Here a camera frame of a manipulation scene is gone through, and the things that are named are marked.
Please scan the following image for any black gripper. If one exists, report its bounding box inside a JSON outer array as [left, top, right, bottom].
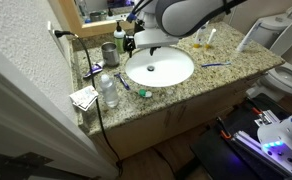
[[149, 46, 161, 57]]

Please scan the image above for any blue and white toothbrush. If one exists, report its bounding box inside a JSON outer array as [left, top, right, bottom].
[[200, 60, 232, 68]]

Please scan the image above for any white oval sink basin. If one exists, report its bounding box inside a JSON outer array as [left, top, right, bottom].
[[124, 45, 196, 88]]

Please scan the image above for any green soap pump bottle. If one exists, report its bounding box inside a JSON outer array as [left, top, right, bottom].
[[113, 19, 127, 54]]

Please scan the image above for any blue razor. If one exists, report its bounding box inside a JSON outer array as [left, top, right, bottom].
[[113, 72, 132, 91]]

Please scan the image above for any green white lens case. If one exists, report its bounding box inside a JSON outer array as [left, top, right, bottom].
[[138, 88, 153, 99]]

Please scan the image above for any steel tumbler cup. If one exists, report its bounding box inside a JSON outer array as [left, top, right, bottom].
[[101, 41, 121, 68]]

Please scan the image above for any clear plastic bottle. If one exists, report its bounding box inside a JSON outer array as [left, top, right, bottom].
[[99, 73, 120, 109]]

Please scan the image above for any purple toothpaste tube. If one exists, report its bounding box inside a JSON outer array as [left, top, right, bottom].
[[82, 60, 106, 80]]

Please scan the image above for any small white tube yellow cap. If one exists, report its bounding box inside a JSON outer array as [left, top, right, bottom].
[[204, 28, 218, 49]]

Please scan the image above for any beige vanity cabinet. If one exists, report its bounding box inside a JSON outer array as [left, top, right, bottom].
[[85, 71, 264, 162]]

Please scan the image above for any white paper packet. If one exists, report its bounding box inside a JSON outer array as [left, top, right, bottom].
[[68, 85, 100, 112]]

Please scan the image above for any wood framed mirror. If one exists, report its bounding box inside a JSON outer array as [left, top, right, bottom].
[[57, 0, 137, 38]]

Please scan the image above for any tall white cream tube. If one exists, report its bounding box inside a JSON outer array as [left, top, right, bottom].
[[236, 22, 263, 53]]

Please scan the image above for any black orange clamp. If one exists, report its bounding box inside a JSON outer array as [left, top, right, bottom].
[[215, 116, 234, 141], [250, 106, 266, 118]]

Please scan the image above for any black robot cart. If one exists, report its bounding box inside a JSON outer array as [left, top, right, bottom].
[[189, 93, 292, 180]]

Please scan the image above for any white toilet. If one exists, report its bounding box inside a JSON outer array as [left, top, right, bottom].
[[245, 0, 292, 102]]

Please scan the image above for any white door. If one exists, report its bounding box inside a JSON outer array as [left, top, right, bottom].
[[0, 39, 119, 180]]

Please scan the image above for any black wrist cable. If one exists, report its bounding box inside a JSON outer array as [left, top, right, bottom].
[[125, 0, 154, 24]]

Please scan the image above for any black power cable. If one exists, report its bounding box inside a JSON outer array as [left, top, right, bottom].
[[54, 29, 125, 178]]

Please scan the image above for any white wall outlet plate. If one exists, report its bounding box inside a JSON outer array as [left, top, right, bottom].
[[46, 20, 66, 52]]

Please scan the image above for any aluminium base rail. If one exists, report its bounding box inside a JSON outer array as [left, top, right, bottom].
[[232, 109, 292, 180]]

